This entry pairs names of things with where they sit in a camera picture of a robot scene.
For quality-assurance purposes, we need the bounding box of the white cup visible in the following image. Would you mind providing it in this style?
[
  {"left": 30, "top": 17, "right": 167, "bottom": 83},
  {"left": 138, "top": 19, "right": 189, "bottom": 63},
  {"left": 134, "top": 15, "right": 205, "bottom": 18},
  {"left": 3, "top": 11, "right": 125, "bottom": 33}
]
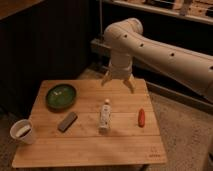
[{"left": 10, "top": 119, "right": 36, "bottom": 144}]

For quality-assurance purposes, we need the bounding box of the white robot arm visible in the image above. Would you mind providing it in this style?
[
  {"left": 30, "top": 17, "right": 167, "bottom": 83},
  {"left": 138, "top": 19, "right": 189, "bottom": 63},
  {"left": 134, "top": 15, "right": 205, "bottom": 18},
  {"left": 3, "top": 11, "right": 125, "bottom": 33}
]
[{"left": 102, "top": 18, "right": 213, "bottom": 103}]

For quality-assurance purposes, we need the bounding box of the red orange carrot toy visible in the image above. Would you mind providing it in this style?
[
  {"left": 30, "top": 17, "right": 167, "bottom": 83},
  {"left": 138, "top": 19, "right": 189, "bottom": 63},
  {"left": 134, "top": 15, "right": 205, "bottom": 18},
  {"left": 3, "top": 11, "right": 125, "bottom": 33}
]
[{"left": 138, "top": 108, "right": 145, "bottom": 127}]

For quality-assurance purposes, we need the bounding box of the wooden low table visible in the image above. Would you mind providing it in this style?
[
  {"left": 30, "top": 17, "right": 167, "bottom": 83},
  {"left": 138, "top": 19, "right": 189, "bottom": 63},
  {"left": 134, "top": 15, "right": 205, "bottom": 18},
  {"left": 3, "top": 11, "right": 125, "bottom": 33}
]
[{"left": 12, "top": 79, "right": 167, "bottom": 168}]

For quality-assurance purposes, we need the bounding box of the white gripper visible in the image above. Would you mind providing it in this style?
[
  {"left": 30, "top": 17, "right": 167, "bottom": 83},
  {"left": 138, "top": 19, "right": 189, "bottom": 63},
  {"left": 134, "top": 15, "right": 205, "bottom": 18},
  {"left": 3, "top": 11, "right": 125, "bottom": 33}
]
[{"left": 101, "top": 58, "right": 135, "bottom": 93}]

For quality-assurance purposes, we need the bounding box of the white tube with cap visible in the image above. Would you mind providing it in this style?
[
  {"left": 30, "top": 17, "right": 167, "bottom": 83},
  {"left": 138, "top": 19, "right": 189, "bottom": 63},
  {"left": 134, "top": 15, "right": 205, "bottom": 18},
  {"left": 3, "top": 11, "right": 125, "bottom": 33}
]
[{"left": 99, "top": 99, "right": 111, "bottom": 134}]

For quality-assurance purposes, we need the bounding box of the green ceramic bowl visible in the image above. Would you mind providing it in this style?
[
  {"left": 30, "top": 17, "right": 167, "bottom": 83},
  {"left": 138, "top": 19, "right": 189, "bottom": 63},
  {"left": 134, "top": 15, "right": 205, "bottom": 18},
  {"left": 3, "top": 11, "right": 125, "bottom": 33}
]
[{"left": 45, "top": 84, "right": 77, "bottom": 110}]

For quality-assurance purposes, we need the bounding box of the metal shelf rack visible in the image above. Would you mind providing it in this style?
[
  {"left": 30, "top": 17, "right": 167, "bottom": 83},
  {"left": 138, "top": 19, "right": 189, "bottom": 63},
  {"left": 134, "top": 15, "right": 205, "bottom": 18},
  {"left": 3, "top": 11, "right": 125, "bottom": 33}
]
[{"left": 89, "top": 0, "right": 213, "bottom": 104}]

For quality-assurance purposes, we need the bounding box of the dark grey rectangular block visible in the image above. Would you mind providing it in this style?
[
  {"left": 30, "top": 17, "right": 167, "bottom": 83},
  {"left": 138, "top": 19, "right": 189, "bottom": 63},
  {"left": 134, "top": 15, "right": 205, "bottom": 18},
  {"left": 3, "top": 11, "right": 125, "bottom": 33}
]
[{"left": 57, "top": 112, "right": 78, "bottom": 133}]

